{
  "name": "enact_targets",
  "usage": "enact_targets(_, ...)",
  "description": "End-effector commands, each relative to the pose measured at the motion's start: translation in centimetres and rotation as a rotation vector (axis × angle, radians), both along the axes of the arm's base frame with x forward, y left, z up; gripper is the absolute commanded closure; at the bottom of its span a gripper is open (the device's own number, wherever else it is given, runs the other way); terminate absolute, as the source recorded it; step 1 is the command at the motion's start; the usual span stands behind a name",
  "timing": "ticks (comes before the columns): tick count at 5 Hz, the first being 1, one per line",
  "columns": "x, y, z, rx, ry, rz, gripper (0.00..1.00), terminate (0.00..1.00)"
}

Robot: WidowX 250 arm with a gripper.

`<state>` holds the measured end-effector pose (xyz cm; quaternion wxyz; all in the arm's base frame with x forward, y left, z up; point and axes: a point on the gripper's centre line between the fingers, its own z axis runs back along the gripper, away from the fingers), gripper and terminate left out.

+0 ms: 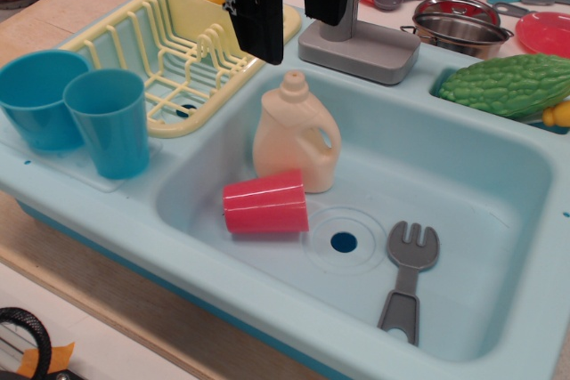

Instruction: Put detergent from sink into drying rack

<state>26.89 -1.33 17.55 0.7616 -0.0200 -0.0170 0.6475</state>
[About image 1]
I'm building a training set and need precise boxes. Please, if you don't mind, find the cream detergent bottle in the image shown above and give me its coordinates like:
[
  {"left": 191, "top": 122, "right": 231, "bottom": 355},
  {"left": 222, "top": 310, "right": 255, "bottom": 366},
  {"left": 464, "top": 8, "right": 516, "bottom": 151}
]
[{"left": 252, "top": 70, "right": 342, "bottom": 193}]

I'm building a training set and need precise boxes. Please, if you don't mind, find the yellow drying rack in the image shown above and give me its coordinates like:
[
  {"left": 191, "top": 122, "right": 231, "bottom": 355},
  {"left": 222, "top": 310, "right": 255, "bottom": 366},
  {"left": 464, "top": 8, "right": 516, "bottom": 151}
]
[{"left": 59, "top": 0, "right": 303, "bottom": 139}]

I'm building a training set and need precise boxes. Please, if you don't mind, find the light blue toy sink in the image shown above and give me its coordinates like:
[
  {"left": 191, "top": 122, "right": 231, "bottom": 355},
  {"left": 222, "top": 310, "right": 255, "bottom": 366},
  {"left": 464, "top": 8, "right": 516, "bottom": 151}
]
[{"left": 1, "top": 8, "right": 569, "bottom": 379}]

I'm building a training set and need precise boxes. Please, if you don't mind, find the grey toy faucet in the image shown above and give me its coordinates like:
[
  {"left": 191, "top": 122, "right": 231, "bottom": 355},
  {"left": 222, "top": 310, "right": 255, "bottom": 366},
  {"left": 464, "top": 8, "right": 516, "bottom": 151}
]
[{"left": 298, "top": 0, "right": 420, "bottom": 85}]

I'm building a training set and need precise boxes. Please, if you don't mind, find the steel pot lid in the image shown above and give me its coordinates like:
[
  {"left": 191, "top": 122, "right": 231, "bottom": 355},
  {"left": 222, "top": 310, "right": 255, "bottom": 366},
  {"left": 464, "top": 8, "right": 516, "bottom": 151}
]
[{"left": 414, "top": 0, "right": 501, "bottom": 26}]

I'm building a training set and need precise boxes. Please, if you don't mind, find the steel pot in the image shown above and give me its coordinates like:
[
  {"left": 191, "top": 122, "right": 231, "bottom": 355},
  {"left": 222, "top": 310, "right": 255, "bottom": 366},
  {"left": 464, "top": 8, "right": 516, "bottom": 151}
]
[{"left": 400, "top": 12, "right": 514, "bottom": 60}]

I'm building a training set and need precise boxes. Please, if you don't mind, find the blue cup right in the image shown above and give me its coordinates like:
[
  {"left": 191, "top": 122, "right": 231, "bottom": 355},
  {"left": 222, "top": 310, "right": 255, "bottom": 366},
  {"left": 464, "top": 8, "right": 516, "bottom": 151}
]
[{"left": 63, "top": 69, "right": 150, "bottom": 180}]

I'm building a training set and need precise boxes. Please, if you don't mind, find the blue cup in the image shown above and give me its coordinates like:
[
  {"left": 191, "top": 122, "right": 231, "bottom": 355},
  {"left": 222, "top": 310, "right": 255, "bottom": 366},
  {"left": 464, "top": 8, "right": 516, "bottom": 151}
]
[
  {"left": 63, "top": 69, "right": 150, "bottom": 180},
  {"left": 1, "top": 49, "right": 91, "bottom": 151}
]

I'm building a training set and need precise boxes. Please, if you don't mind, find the red plastic cup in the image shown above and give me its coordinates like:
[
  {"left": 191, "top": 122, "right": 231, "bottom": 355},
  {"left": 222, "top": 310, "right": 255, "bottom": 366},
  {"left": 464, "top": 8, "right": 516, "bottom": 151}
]
[{"left": 222, "top": 169, "right": 309, "bottom": 234}]

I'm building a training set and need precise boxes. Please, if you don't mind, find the green bitter gourd toy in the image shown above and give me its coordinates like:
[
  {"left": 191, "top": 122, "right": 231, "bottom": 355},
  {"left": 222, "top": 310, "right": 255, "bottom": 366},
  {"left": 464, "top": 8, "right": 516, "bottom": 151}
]
[{"left": 437, "top": 54, "right": 569, "bottom": 119}]

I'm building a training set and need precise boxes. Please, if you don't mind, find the red plate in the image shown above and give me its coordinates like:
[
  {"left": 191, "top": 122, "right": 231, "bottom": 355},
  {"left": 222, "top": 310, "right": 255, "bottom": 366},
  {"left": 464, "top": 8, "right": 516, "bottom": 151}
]
[{"left": 515, "top": 12, "right": 569, "bottom": 59}]

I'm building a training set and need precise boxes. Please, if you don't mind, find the blue cup left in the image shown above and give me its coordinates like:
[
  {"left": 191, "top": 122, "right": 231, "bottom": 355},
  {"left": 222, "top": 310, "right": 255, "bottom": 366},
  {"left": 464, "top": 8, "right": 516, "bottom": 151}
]
[{"left": 1, "top": 49, "right": 91, "bottom": 151}]

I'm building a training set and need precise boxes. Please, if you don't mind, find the yellow toy piece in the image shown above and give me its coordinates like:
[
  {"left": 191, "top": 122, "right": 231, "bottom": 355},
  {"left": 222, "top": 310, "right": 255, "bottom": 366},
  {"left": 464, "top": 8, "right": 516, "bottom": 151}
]
[{"left": 541, "top": 101, "right": 570, "bottom": 127}]

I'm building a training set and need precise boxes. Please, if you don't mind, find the grey plastic fork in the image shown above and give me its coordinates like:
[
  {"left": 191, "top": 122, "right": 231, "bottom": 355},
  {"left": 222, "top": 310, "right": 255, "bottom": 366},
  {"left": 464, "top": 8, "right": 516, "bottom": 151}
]
[{"left": 377, "top": 221, "right": 440, "bottom": 345}]

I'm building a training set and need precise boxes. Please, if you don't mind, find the orange tape piece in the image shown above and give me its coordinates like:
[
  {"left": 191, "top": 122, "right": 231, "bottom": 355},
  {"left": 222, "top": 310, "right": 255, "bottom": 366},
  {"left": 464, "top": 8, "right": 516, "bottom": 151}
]
[{"left": 16, "top": 342, "right": 76, "bottom": 379}]

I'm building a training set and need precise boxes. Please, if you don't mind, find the grey spoon handle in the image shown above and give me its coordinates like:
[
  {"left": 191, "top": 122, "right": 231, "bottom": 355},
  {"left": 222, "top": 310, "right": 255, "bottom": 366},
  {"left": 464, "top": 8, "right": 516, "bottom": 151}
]
[{"left": 493, "top": 2, "right": 533, "bottom": 18}]

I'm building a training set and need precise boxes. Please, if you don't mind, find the black cable loop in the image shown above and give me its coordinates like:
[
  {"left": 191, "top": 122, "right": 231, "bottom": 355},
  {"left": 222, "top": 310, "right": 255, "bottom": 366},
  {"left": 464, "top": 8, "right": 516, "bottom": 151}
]
[{"left": 0, "top": 307, "right": 53, "bottom": 376}]

